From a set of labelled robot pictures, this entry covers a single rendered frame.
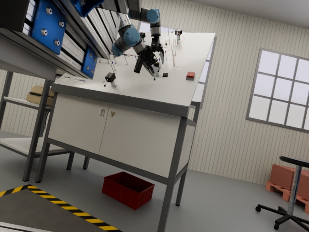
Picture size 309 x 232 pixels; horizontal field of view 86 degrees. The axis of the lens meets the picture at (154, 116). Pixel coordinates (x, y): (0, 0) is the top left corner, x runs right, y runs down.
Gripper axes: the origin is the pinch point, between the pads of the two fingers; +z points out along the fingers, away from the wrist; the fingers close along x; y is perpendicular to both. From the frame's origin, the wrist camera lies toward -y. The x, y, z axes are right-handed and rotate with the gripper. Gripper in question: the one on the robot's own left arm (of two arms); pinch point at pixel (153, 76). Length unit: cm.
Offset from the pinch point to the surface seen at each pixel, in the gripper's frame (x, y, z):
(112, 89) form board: 19.6, -25.8, -4.1
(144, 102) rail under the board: -6.8, -17.7, 5.8
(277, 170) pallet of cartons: -28, 85, 257
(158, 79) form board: 5.5, 3.9, 7.3
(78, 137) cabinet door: 27, -70, 10
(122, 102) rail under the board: 6.1, -27.7, 1.5
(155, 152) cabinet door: -24, -35, 29
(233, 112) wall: 62, 116, 197
